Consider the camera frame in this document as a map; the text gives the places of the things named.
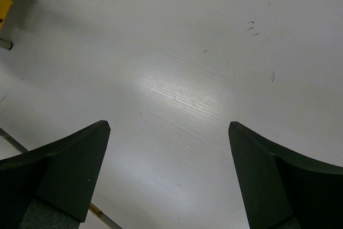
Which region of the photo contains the yellow pasta bag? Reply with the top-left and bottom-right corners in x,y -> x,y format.
0,0 -> 13,28

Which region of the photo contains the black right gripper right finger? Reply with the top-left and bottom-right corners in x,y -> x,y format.
228,121 -> 342,228

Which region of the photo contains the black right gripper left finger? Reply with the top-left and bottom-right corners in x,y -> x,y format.
1,120 -> 110,228

